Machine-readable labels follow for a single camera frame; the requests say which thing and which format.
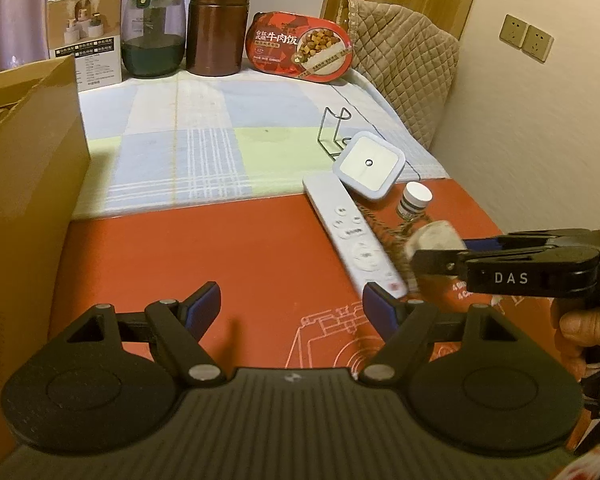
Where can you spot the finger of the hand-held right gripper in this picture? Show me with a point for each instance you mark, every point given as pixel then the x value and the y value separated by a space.
pixel 437 261
pixel 530 240

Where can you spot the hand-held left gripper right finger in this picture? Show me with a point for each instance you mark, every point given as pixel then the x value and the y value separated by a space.
pixel 380 306

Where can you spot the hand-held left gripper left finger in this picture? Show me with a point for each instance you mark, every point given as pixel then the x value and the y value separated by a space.
pixel 202 306

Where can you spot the clear round object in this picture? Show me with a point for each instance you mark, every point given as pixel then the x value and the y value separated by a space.
pixel 437 235

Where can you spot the small white-capped bottle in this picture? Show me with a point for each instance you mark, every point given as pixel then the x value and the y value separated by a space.
pixel 416 194

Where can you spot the white remote control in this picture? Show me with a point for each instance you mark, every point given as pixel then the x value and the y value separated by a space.
pixel 350 232

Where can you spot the white square night light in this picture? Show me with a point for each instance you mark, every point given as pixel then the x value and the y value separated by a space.
pixel 367 175

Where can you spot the cardboard box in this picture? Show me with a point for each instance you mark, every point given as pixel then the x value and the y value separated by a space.
pixel 25 210

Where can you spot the person's right hand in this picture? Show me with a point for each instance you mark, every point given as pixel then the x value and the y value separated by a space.
pixel 580 327

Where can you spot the red printed mat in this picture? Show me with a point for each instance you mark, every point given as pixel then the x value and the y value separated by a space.
pixel 180 240

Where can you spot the checked pastel tablecloth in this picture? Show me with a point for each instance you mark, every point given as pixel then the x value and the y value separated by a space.
pixel 205 125

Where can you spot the beige quilted chair cover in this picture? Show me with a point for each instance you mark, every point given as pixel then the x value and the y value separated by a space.
pixel 405 60

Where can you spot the red oval meal pack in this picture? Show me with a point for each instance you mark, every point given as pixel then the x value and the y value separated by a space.
pixel 280 45

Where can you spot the brown cylindrical canister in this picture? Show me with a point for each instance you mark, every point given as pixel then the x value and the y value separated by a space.
pixel 217 30

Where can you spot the white product box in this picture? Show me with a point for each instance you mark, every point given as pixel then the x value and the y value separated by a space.
pixel 85 35

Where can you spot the beige wall socket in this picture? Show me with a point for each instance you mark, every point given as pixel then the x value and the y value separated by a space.
pixel 538 43
pixel 514 32

